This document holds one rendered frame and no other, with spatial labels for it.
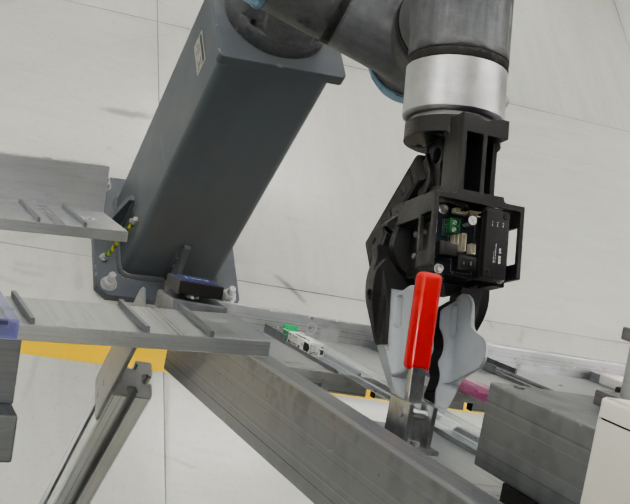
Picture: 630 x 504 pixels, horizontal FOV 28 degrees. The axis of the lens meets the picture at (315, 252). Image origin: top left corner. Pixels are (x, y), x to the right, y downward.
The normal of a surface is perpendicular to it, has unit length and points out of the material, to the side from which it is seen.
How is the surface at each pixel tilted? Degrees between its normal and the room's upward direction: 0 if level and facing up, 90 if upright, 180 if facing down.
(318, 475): 90
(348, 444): 90
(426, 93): 65
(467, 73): 32
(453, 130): 90
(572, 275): 0
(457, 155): 90
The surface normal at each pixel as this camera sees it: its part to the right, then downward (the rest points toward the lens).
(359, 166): 0.38, -0.58
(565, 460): -0.92, -0.16
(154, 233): 0.14, 0.81
